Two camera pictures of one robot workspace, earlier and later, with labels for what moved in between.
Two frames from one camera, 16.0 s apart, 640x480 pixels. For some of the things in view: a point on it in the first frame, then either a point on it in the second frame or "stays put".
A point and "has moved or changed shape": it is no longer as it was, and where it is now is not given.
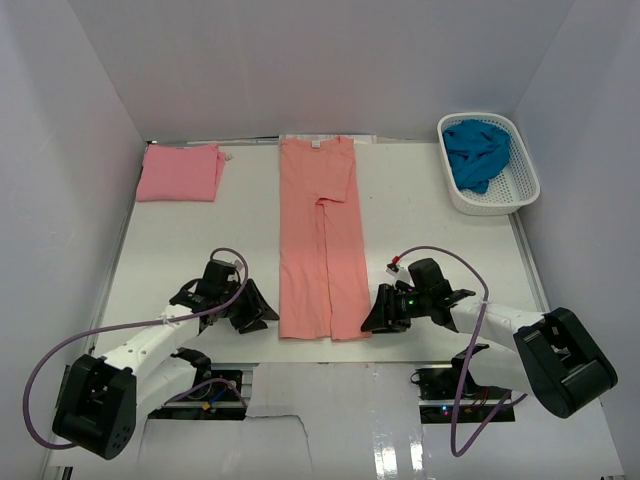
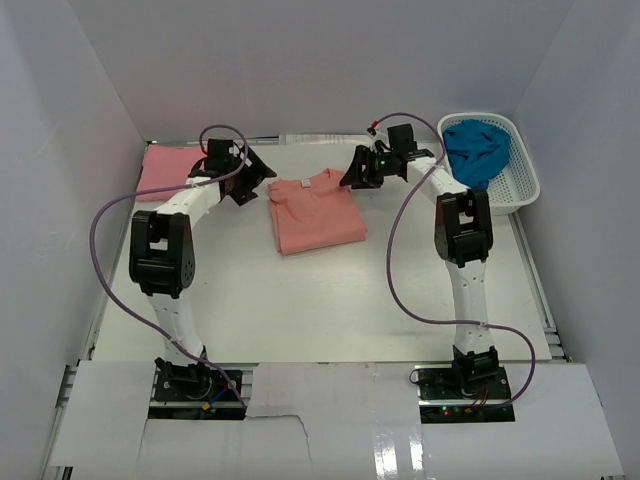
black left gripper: x=241 y=308 -> x=248 y=176
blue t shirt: x=478 y=152 stays put
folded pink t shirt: x=180 y=172 stays put
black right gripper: x=392 y=307 -> x=364 y=167
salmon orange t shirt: x=316 y=186 has moved or changed shape
